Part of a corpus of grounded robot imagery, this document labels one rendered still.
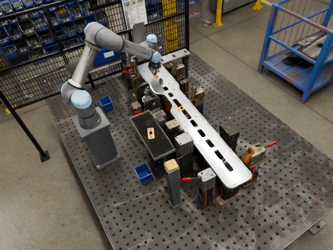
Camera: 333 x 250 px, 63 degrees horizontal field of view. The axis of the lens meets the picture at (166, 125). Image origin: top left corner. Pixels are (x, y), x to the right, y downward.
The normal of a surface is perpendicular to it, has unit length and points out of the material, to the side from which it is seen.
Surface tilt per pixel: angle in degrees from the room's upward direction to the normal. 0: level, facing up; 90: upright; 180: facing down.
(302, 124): 0
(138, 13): 90
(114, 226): 0
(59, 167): 0
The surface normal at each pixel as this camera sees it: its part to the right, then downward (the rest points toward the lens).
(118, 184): -0.07, -0.66
